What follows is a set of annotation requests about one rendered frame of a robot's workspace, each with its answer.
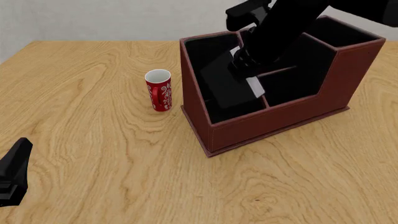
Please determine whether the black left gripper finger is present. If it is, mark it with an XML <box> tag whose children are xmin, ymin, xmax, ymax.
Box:
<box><xmin>0</xmin><ymin>137</ymin><xmax>34</xmax><ymax>187</ymax></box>

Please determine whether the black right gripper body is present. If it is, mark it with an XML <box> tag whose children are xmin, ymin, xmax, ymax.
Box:
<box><xmin>228</xmin><ymin>47</ymin><xmax>261</xmax><ymax>79</ymax></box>

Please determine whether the red-brown desk caddy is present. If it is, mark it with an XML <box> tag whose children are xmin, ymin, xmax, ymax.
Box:
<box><xmin>179</xmin><ymin>15</ymin><xmax>387</xmax><ymax>159</ymax></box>

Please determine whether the red mug with white pattern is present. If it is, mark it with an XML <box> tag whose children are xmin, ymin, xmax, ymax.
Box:
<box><xmin>144</xmin><ymin>68</ymin><xmax>173</xmax><ymax>112</ymax></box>

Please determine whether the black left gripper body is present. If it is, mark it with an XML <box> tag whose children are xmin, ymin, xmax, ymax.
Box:
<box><xmin>0</xmin><ymin>174</ymin><xmax>30</xmax><ymax>208</ymax></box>

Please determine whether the black book with white pages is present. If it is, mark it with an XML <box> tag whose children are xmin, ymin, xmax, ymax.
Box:
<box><xmin>198</xmin><ymin>45</ymin><xmax>266</xmax><ymax>110</ymax></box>

